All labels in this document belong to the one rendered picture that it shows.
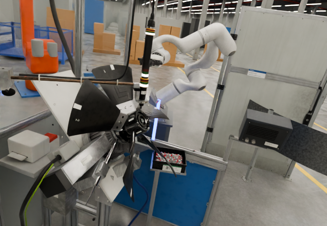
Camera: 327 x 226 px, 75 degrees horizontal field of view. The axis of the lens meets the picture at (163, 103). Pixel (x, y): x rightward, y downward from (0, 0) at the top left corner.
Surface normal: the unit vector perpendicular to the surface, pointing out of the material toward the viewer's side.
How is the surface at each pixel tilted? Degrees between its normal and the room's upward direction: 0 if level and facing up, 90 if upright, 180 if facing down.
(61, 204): 90
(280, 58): 89
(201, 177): 90
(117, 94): 47
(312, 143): 90
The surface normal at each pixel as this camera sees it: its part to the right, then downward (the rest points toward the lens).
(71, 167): 0.82, -0.41
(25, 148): -0.29, 0.30
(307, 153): -0.70, 0.15
